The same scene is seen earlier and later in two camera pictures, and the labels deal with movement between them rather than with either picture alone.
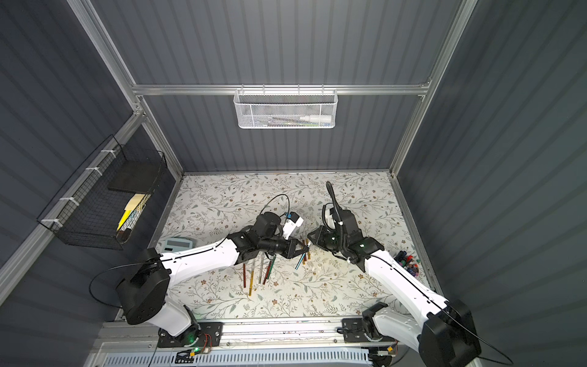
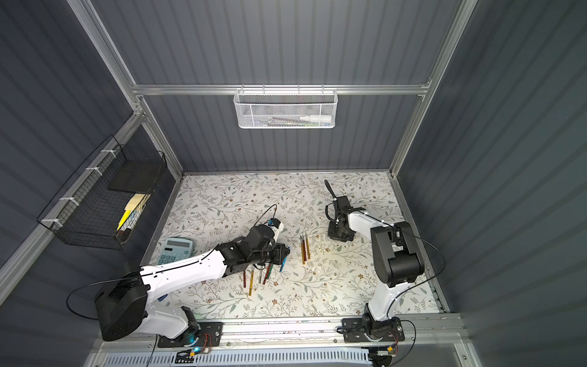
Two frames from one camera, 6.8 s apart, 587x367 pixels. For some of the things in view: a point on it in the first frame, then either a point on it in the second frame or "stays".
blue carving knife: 297,265 → 283,262
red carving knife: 267,272 stays
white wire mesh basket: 286,108 stays
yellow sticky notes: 130,207 stays
